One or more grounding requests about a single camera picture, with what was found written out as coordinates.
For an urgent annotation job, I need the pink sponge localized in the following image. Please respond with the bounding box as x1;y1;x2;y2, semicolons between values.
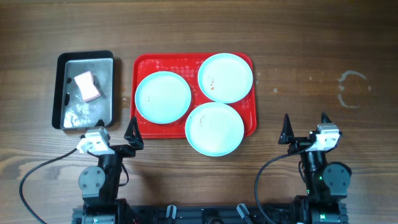
74;71;101;102

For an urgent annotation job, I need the light blue plate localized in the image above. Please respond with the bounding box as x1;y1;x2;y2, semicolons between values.
134;71;192;124
198;53;253;104
185;102;244;157

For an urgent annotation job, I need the light blue plate bottom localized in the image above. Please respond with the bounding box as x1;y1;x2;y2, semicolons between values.
185;102;244;157

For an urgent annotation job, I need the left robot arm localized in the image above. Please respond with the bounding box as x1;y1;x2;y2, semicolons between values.
72;116;144;224

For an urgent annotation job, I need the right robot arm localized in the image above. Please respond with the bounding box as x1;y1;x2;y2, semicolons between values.
279;113;352;224

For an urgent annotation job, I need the red plastic tray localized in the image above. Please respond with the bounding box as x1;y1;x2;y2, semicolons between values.
130;52;257;139

